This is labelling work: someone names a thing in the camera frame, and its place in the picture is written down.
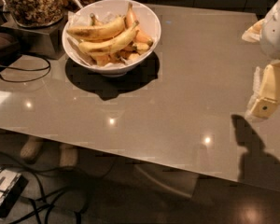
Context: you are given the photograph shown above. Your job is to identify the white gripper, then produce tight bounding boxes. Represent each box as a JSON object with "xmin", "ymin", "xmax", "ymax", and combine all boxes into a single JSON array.
[{"xmin": 242, "ymin": 0, "xmax": 280, "ymax": 120}]

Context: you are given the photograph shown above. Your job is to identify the yellow banana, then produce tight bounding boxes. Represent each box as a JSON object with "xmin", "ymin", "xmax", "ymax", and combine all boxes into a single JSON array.
[
  {"xmin": 66, "ymin": 16, "xmax": 125, "ymax": 41},
  {"xmin": 78, "ymin": 21, "xmax": 139, "ymax": 57}
]

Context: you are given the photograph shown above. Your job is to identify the right orange-yellow banana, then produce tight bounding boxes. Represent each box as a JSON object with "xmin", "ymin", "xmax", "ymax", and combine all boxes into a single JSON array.
[{"xmin": 124, "ymin": 2, "xmax": 154, "ymax": 47}]

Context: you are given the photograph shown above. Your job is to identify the white paper bowl liner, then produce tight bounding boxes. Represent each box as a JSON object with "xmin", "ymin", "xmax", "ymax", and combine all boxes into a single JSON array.
[{"xmin": 65, "ymin": 13, "xmax": 124, "ymax": 68}]

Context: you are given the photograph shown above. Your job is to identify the dark wooden block stand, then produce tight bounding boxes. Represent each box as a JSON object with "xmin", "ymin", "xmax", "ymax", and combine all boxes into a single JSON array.
[{"xmin": 1, "ymin": 13, "xmax": 67, "ymax": 60}]

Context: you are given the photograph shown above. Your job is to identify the right beige furniture foot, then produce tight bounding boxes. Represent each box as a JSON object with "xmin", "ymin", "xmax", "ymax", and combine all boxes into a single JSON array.
[{"xmin": 59, "ymin": 144, "xmax": 78, "ymax": 167}]

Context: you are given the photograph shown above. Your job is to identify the beige furniture foot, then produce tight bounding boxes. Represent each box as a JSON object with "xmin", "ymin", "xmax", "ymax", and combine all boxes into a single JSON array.
[
  {"xmin": 59, "ymin": 144, "xmax": 78, "ymax": 167},
  {"xmin": 20, "ymin": 136, "xmax": 43, "ymax": 163}
]

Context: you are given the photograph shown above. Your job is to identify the glass jar of nuts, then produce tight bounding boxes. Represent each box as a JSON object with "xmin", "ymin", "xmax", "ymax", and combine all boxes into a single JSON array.
[{"xmin": 4, "ymin": 0, "xmax": 63, "ymax": 28}]

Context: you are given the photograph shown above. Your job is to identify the left beige furniture foot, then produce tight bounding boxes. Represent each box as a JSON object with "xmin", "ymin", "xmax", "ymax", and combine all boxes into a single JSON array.
[{"xmin": 20, "ymin": 136, "xmax": 43, "ymax": 163}]

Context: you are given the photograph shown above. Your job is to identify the dark round object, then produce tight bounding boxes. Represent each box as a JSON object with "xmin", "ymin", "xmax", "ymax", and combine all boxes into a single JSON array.
[{"xmin": 0, "ymin": 33, "xmax": 21, "ymax": 67}]

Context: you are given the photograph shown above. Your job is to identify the striped box on floor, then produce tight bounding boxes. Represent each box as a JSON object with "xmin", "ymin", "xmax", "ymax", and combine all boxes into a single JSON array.
[{"xmin": 0, "ymin": 167, "xmax": 28, "ymax": 219}]

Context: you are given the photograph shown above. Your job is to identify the black cable on table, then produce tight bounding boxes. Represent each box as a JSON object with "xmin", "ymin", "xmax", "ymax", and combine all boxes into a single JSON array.
[{"xmin": 0, "ymin": 52, "xmax": 51, "ymax": 84}]

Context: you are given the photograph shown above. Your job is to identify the black floor cables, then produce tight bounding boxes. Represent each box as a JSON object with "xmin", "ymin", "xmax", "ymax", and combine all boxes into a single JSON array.
[{"xmin": 0, "ymin": 149, "xmax": 116, "ymax": 224}]

